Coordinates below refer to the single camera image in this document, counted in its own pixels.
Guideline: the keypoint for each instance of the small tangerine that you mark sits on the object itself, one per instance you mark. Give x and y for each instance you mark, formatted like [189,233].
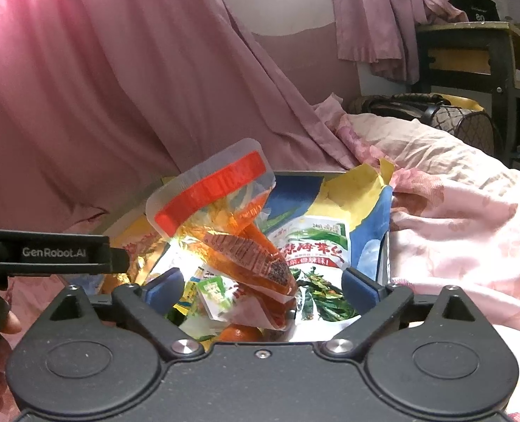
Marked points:
[242,333]

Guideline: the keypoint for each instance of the black box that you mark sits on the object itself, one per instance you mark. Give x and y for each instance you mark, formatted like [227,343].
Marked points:
[473,9]

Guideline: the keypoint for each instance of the large pink curtain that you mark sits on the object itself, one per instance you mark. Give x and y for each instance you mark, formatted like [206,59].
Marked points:
[88,96]

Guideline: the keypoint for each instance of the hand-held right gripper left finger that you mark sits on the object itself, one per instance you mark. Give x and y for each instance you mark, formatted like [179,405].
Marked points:
[167,290]

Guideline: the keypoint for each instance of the gold foil snack packet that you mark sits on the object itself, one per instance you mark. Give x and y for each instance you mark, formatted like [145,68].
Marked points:
[141,255]

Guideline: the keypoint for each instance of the pink floral bedsheet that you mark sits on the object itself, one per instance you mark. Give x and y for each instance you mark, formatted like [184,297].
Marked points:
[462,237]

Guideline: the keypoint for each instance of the small tied pink curtain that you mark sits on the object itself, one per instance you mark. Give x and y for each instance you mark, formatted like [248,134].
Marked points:
[374,22]

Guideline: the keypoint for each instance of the white green snack packet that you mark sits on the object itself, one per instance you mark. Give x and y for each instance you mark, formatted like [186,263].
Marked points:
[326,263]

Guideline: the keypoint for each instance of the person's left hand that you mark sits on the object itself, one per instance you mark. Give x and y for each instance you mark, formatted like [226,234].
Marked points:
[13,323]

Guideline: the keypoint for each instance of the small green label packet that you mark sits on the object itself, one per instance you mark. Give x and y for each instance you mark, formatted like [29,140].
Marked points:
[211,292]

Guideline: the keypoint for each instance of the wooden desk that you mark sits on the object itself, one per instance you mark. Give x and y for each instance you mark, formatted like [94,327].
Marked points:
[462,57]

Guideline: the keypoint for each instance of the orange sausage packet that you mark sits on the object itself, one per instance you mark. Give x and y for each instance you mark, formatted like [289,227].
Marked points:
[242,250]

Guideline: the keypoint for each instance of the printed cardboard box tray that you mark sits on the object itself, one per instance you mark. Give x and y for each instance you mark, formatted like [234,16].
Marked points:
[352,198]

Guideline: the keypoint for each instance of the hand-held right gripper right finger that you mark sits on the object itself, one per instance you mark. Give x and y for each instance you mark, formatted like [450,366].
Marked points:
[361,292]

